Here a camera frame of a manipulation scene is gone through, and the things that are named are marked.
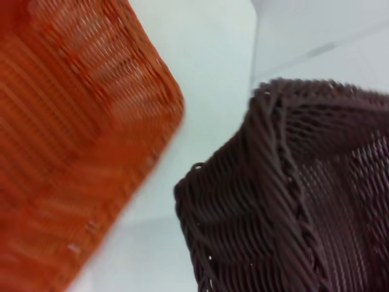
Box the dark brown woven plastic basket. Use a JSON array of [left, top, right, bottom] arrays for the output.
[[173, 77, 389, 292]]

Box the orange woven plastic basket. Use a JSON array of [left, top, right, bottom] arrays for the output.
[[0, 0, 187, 292]]

